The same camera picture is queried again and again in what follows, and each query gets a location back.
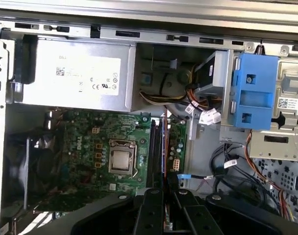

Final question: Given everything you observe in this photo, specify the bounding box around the RAM stick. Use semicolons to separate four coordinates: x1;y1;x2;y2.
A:
163;109;171;227

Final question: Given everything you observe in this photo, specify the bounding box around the black RAM slot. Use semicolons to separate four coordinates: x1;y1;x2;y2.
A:
156;117;163;187
150;117;157;187

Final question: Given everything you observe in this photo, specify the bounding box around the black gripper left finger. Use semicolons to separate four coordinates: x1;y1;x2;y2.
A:
32;172;167;235

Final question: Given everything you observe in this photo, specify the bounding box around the black wire with blue plug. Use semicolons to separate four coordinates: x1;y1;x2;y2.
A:
176;172;215;182

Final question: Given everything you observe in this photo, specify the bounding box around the grey power supply unit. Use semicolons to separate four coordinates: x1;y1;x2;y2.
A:
10;36;137;113

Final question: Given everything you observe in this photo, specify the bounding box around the CPU socket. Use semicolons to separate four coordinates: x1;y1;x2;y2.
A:
108;139;138;177

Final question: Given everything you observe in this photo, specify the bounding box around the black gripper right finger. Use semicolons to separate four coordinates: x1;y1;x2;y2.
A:
167;172;298;235

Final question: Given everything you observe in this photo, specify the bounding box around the grey metal drive cage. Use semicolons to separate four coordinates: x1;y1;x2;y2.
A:
187;47;298;164

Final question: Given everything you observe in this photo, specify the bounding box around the power supply wire bundle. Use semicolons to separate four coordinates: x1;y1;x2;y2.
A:
138;70;222;125

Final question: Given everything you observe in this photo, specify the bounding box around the orange and red wire bundle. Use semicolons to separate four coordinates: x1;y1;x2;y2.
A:
246;129;298;223

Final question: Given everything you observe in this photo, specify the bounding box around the silver CPU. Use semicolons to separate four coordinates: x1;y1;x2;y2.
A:
112;151;130;171

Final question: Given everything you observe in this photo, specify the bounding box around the black open PC case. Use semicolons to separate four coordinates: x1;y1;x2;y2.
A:
0;0;298;235

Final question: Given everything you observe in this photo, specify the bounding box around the green motherboard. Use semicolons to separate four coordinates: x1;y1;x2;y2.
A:
45;109;189;221

